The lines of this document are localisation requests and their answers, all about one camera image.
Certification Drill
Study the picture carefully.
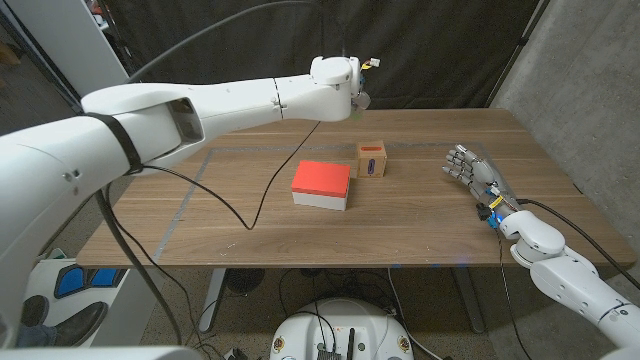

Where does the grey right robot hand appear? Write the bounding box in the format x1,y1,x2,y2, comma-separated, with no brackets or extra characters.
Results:
441,144,521,222

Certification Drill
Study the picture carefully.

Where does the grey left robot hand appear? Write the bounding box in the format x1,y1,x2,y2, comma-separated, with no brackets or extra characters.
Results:
350,90,372,119

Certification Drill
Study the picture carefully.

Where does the wooden coin box with slots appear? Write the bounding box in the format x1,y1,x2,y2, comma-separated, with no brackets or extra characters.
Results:
355,140,388,179

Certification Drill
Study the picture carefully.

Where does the red and white box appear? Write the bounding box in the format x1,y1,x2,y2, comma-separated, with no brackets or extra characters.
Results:
290,159,352,212

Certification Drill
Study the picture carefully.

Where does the black fabric backdrop curtain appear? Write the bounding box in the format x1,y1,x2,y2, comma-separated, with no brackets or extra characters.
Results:
97,0,544,112

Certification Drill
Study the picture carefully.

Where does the grey table leg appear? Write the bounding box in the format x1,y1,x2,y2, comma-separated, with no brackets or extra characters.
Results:
449,266,487,335

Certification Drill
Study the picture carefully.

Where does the black backdrop stand pole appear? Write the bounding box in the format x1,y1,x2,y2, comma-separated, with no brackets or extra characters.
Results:
482,0,552,109

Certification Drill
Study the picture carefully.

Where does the white robot torso base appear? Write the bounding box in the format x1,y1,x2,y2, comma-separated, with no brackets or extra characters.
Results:
269,298,415,360

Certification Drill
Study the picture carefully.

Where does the black round fan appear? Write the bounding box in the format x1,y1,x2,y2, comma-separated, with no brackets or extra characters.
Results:
224,268,266,296

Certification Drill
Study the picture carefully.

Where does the white table leg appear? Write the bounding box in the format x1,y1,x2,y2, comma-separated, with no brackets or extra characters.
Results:
198,268,228,335

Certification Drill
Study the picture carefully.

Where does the white cabinet panel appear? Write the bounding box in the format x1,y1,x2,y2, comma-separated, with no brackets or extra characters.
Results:
3,0,131,100

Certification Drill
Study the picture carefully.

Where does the black shoe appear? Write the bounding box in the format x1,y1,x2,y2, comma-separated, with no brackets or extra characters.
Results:
18,294,109,349

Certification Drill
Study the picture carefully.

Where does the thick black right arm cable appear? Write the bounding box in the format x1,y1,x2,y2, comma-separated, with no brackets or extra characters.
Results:
517,198,640,292

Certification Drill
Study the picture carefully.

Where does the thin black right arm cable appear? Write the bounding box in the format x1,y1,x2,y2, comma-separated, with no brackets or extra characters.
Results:
493,227,534,360

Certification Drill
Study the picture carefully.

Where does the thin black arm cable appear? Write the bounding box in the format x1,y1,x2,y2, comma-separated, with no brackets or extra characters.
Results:
139,119,322,232
493,227,534,360

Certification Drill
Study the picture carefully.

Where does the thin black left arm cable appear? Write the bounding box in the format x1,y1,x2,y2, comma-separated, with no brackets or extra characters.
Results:
139,119,322,232

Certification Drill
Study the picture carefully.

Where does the thick grey left arm cable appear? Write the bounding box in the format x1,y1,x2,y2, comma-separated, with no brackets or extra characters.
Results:
124,0,346,85

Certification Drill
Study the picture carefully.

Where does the black strap on left arm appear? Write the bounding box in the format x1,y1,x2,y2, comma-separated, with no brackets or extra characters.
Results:
82,112,147,176

